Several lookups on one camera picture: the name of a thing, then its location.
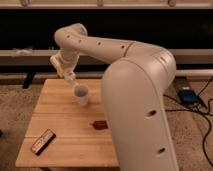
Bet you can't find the clear plastic bottle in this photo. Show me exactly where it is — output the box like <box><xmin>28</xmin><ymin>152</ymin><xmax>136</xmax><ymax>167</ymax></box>
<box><xmin>70</xmin><ymin>77</ymin><xmax>80</xmax><ymax>87</ymax></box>

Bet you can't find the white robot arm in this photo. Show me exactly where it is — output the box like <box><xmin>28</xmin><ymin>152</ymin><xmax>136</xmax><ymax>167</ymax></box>
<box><xmin>50</xmin><ymin>23</ymin><xmax>179</xmax><ymax>171</ymax></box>

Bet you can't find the wooden table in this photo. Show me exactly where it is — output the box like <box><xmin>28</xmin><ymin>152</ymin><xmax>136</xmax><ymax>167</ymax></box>
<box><xmin>16</xmin><ymin>79</ymin><xmax>118</xmax><ymax>167</ymax></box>

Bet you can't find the black red remote control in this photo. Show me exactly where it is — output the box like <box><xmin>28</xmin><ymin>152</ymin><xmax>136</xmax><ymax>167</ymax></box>
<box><xmin>31</xmin><ymin>129</ymin><xmax>56</xmax><ymax>156</ymax></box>

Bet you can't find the long grey rail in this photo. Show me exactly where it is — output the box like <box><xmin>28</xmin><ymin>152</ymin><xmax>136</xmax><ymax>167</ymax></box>
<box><xmin>0</xmin><ymin>49</ymin><xmax>213</xmax><ymax>66</ymax></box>

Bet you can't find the black cable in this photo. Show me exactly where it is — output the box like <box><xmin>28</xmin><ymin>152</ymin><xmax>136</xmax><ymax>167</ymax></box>
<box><xmin>163</xmin><ymin>75</ymin><xmax>213</xmax><ymax>159</ymax></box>

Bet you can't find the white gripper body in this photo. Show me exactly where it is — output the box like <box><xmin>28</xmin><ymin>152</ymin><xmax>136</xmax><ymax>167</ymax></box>
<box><xmin>50</xmin><ymin>53</ymin><xmax>76</xmax><ymax>82</ymax></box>

